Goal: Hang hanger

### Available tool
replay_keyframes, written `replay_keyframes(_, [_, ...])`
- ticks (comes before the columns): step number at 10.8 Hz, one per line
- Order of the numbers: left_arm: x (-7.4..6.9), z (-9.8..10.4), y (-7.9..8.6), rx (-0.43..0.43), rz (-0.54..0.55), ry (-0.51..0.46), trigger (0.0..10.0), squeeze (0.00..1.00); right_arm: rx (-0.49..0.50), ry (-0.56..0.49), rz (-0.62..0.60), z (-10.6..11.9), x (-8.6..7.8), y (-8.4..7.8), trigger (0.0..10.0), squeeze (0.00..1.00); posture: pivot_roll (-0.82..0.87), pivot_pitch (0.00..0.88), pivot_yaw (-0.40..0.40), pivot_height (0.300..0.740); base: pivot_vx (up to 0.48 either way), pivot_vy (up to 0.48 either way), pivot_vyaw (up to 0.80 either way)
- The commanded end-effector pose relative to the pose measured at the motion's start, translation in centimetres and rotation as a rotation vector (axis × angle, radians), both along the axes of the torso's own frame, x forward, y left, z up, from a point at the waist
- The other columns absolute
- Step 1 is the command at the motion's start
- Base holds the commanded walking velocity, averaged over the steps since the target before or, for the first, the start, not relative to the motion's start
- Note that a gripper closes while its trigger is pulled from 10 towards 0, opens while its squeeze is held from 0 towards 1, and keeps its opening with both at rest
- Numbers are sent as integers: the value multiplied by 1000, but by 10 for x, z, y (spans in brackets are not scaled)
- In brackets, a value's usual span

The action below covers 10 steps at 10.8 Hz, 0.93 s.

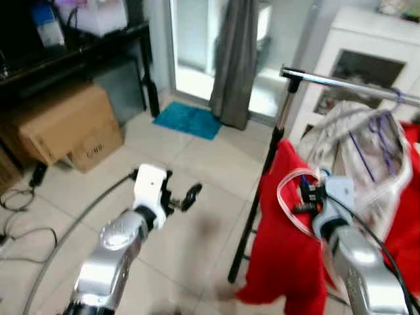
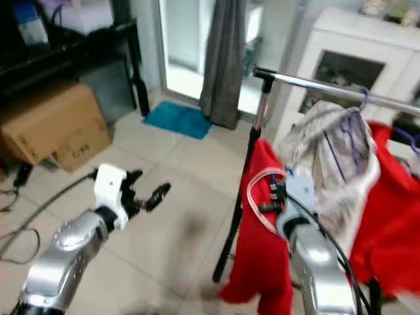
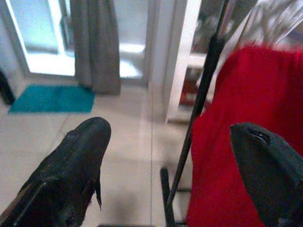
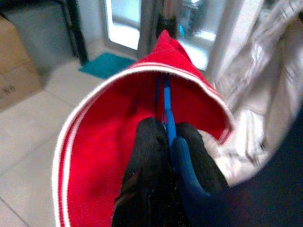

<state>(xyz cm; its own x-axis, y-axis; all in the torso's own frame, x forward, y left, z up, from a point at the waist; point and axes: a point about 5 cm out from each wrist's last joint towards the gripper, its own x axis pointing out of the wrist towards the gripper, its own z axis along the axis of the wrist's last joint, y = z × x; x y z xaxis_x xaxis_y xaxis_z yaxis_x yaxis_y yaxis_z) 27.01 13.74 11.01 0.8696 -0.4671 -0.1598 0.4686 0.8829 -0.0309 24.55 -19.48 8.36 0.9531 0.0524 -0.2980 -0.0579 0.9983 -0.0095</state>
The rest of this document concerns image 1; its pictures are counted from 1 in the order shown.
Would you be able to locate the purple plastic hanger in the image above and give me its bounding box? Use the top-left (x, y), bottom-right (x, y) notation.
top-left (346, 87), bottom-right (406, 184)

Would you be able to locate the black clothes rack pole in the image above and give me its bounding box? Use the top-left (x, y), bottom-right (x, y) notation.
top-left (227, 73), bottom-right (304, 285)

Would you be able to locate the beige patterned garment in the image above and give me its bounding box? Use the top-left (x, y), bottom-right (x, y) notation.
top-left (297, 100), bottom-right (415, 245)

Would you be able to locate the teal floor mat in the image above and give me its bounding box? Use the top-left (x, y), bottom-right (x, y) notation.
top-left (152, 101), bottom-right (224, 141)

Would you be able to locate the red T-shirt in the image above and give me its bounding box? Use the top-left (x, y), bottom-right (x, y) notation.
top-left (235, 120), bottom-right (420, 315)

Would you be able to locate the cardboard box with black print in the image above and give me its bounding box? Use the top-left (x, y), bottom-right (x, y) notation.
top-left (68, 121), bottom-right (125, 173)

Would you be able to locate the grey metal panel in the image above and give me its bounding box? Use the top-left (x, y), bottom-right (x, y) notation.
top-left (92, 59), bottom-right (146, 125)

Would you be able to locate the large brown cardboard box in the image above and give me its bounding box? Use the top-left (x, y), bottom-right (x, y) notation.
top-left (16, 83), bottom-right (120, 166)

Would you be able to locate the black power adapter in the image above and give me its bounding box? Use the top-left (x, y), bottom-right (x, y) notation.
top-left (28, 162), bottom-right (49, 189)

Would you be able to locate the grey curtain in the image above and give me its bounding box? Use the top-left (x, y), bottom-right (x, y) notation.
top-left (208, 0), bottom-right (261, 131)

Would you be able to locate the sliding glass door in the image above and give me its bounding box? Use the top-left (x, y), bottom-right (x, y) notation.
top-left (167, 0), bottom-right (309, 122)

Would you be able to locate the black desk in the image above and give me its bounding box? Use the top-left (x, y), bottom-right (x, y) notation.
top-left (0, 20), bottom-right (161, 120)

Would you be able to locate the blue and white package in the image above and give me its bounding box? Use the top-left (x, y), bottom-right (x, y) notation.
top-left (30, 2), bottom-right (68, 49)

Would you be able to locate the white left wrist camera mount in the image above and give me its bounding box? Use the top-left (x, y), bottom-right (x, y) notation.
top-left (133, 164), bottom-right (169, 212)

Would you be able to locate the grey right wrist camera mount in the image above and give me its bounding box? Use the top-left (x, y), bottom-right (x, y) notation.
top-left (324, 175), bottom-right (356, 221)

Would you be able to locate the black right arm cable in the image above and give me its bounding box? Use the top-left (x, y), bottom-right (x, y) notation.
top-left (325, 194), bottom-right (420, 315)

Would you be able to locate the silver clothes rack rail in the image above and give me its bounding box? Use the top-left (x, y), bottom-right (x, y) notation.
top-left (280, 66), bottom-right (420, 107)

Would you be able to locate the black floor cable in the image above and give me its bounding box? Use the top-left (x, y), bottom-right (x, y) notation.
top-left (0, 187), bottom-right (60, 264)

